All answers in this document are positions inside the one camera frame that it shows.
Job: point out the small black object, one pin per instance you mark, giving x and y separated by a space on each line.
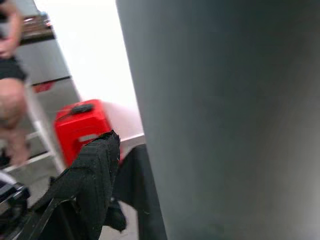
81 109

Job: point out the grey metal cabinet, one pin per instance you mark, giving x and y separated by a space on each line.
47 65

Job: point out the person in black shorts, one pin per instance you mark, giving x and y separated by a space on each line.
10 100

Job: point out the white plastic table leg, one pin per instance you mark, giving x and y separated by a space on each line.
225 112

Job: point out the red plastic stool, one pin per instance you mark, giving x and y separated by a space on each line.
75 127

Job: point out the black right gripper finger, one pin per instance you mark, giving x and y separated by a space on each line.
95 180

